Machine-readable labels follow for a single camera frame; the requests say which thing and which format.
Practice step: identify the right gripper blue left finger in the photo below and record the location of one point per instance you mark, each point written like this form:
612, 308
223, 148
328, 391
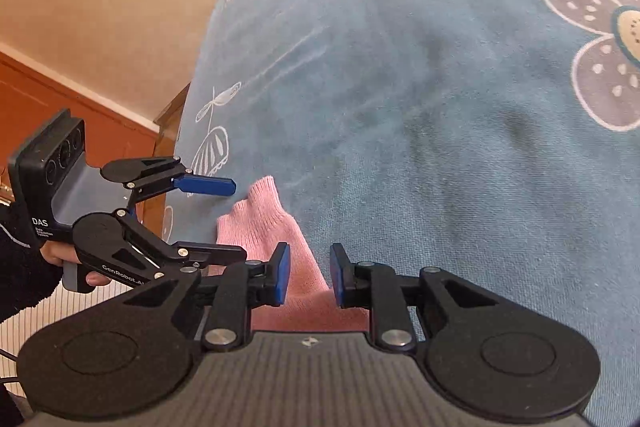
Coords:
233, 295

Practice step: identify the orange wooden headboard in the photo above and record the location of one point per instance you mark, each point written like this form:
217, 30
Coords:
29, 99

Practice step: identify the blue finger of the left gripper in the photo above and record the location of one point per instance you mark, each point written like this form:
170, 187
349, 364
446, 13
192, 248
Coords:
118, 246
153, 176

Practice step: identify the person's left hand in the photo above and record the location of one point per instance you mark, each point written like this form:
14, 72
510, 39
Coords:
58, 253

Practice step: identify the blue floral bed sheet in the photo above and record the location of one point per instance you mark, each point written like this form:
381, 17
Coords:
497, 139

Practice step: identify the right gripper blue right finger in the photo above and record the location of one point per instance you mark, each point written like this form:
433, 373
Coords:
383, 293

